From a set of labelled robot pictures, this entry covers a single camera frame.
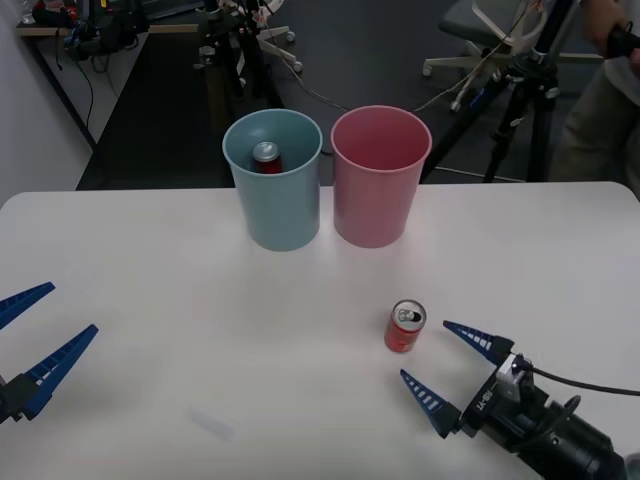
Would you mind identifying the grey office chair white base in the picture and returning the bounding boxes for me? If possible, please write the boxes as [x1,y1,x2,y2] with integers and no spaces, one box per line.
[422,0,552,113]

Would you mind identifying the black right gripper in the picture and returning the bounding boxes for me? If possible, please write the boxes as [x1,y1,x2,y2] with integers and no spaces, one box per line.
[399,319,550,442]

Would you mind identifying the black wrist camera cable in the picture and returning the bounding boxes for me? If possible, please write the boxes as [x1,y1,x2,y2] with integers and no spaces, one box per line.
[522,364,640,394]

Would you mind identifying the pale grey wrist camera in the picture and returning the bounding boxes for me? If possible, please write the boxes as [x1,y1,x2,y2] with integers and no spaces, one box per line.
[496,353,536,402]

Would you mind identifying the white floor cable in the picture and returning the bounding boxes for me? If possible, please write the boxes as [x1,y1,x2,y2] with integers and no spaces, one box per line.
[259,19,531,114]

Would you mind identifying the pink plastic bin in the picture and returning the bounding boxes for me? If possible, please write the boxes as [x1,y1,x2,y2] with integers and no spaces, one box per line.
[330,104,433,250]

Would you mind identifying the wood-edged desk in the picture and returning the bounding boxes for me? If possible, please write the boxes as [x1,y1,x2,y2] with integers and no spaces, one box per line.
[14,0,201,147]

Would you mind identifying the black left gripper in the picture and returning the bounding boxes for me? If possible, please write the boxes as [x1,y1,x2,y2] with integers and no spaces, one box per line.
[0,281,100,427]

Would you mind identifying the black handheld grip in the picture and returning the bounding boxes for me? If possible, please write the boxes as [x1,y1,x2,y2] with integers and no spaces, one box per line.
[606,23,640,61]

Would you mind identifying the black camera tripod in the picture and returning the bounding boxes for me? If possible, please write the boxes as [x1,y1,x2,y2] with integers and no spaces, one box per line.
[422,0,569,184]
[193,0,282,112]

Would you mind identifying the pale blue plastic bin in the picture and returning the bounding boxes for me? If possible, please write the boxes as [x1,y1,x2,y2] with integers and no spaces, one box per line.
[221,108,323,253]

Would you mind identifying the red drink can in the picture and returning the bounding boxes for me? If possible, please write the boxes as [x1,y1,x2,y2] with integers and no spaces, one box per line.
[250,141,283,175]
[383,298,428,355]

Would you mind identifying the person's hand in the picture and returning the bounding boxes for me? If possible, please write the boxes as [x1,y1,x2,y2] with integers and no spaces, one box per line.
[583,0,633,58]

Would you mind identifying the person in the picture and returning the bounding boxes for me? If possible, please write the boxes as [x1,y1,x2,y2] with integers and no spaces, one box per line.
[547,0,640,183]

